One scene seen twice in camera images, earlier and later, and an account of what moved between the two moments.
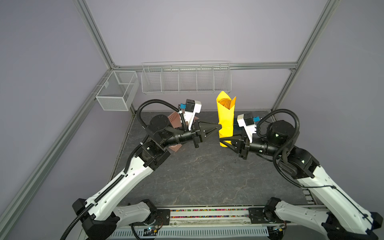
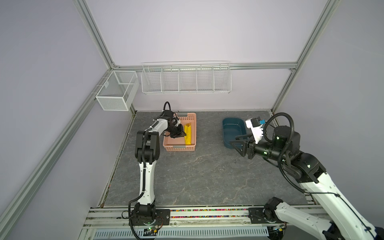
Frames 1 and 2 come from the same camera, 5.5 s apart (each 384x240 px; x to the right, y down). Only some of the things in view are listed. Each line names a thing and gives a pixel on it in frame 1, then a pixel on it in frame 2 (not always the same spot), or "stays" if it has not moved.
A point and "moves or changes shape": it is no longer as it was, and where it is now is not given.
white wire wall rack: (188, 77) stays
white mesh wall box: (119, 91) stays
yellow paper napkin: (226, 118) moves or changes shape
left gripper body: (195, 135) -> (175, 131)
